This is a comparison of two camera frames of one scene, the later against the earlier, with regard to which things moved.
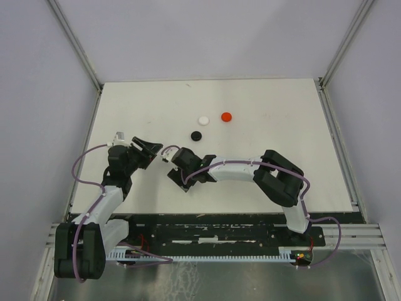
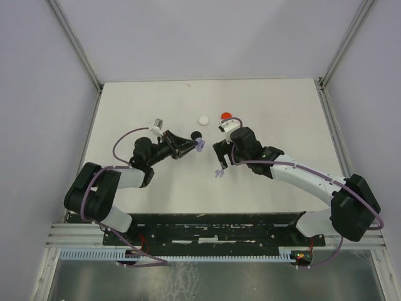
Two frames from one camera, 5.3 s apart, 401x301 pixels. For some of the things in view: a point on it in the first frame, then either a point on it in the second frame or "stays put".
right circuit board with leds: (302, 258) stays put
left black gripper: (150, 148) to (178, 146)
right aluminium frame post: (321, 83) stays put
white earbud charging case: (203, 120) stays put
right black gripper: (176, 176) to (221, 148)
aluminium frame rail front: (338, 236) stays put
